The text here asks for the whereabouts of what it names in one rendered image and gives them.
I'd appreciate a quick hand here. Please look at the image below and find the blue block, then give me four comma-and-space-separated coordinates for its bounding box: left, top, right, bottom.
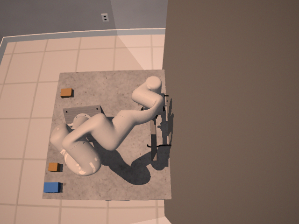
43, 182, 61, 193

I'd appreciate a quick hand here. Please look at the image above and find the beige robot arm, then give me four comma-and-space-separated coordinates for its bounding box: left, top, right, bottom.
50, 76, 164, 176

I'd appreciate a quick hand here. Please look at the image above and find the brown wall panel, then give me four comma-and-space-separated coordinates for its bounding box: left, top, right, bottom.
162, 0, 299, 224

